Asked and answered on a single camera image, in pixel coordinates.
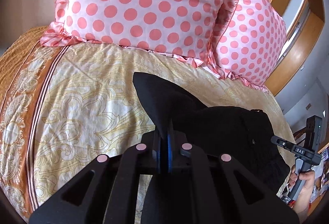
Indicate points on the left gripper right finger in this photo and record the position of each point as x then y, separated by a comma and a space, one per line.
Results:
222, 175

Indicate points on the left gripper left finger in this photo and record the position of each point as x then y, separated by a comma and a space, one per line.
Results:
106, 190

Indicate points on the black pants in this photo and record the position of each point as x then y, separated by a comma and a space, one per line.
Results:
167, 103

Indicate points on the person's right hand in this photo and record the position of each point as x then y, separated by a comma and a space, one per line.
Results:
302, 203

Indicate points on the cream patterned bedsheet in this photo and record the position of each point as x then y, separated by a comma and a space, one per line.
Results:
63, 106

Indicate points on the right pink dotted pillow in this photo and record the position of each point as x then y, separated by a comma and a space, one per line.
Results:
247, 40

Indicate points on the pink dotted pillow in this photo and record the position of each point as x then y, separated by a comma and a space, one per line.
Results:
247, 40
177, 28

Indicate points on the left pink dotted pillow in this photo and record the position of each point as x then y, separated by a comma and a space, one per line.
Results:
177, 28

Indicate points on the wooden door frame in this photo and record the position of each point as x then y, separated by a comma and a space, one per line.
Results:
303, 30

